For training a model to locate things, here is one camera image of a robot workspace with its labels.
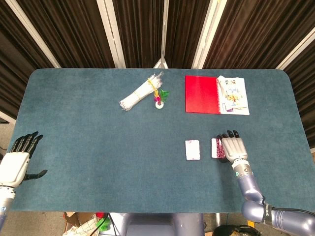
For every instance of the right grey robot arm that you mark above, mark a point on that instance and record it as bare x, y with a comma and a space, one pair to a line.
249, 186

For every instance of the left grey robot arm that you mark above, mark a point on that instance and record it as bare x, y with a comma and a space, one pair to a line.
5, 202

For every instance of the split-off stack of playing cards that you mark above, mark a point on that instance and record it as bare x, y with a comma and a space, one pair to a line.
216, 148

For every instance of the printed paper leaflet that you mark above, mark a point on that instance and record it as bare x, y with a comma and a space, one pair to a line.
232, 93

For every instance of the white card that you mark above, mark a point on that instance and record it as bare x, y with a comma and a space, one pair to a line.
192, 150

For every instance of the blue felt table mat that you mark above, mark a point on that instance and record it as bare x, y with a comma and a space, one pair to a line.
123, 159

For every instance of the small flower ornament white pot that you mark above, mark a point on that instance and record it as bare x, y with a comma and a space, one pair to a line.
159, 104

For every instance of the bundle of white wrapped straws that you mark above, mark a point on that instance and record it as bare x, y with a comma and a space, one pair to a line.
139, 94

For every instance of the red spiral notebook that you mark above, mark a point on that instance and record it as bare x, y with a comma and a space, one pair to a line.
201, 94

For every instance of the grey robot torso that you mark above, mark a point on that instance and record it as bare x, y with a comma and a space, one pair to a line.
160, 225

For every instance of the right black-fingered white robot hand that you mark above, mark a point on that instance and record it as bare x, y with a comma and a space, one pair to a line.
235, 148

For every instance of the left black-fingered white robot hand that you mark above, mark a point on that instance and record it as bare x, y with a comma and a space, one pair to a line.
12, 168

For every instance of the white frame post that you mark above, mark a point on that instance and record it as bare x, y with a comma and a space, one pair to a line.
32, 34
208, 37
163, 37
112, 34
297, 51

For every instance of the green plastic object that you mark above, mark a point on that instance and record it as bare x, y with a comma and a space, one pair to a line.
103, 224

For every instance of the cardboard box with papers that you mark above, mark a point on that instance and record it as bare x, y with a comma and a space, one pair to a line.
78, 225

